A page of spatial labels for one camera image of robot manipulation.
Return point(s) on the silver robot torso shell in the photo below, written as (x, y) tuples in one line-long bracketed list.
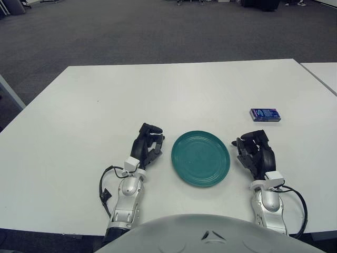
[(210, 237)]

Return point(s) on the dark background furniture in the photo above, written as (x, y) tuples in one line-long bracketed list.
[(260, 4)]

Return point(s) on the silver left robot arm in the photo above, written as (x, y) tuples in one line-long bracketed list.
[(129, 187)]

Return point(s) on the teal green round plate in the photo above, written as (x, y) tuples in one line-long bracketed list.
[(200, 158)]

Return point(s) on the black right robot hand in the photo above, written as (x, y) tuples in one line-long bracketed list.
[(267, 158)]

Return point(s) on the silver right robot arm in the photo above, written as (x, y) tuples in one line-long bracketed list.
[(268, 200)]

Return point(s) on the adjacent white table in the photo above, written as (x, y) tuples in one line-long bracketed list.
[(323, 73)]

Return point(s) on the pair of shoes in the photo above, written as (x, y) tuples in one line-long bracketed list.
[(300, 3)]

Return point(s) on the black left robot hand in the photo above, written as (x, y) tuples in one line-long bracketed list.
[(139, 147)]

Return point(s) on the blue gum box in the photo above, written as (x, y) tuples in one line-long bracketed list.
[(264, 114)]

